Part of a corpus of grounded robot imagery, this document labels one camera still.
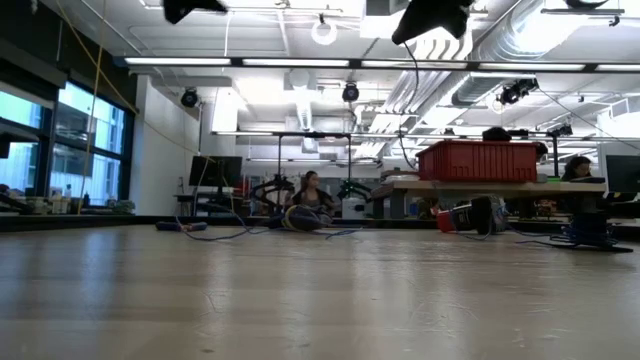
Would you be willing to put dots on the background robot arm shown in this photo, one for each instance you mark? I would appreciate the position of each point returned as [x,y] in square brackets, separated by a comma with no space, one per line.
[272,186]
[352,190]

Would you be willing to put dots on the silver ventilation duct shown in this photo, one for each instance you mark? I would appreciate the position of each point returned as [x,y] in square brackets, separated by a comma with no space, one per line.
[530,30]

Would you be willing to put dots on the black computer monitor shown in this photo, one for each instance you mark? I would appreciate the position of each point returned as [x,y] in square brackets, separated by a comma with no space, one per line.
[623,173]
[215,171]

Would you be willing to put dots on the large red storage bin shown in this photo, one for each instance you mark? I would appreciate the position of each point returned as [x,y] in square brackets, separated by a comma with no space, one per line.
[477,161]

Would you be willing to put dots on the black glove blue yellow cuff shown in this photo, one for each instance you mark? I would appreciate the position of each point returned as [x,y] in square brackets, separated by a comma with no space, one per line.
[302,218]

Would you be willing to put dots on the black background rig frame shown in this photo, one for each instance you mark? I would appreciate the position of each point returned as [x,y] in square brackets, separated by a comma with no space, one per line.
[312,135]

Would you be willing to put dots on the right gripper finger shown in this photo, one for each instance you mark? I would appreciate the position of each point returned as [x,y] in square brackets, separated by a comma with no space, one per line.
[456,17]
[420,20]

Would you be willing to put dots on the black round ceiling camera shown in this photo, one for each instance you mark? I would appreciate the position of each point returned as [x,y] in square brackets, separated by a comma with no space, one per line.
[189,97]
[350,92]

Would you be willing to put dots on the person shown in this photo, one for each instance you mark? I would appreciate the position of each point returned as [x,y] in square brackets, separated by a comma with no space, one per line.
[577,167]
[311,192]

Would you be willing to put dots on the wooden table on casters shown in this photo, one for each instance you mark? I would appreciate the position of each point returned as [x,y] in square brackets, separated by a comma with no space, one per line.
[500,187]

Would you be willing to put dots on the black ceiling camera mount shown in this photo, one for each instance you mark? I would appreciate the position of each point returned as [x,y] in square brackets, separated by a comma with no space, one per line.
[517,90]

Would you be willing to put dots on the red black tool battery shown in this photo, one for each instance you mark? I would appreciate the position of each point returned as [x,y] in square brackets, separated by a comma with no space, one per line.
[475,215]

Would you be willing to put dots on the LED light bar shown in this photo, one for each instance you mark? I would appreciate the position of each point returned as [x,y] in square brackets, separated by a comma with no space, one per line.
[295,62]

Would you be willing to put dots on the large glass window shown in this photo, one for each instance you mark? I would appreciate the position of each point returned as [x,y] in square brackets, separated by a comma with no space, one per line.
[90,125]

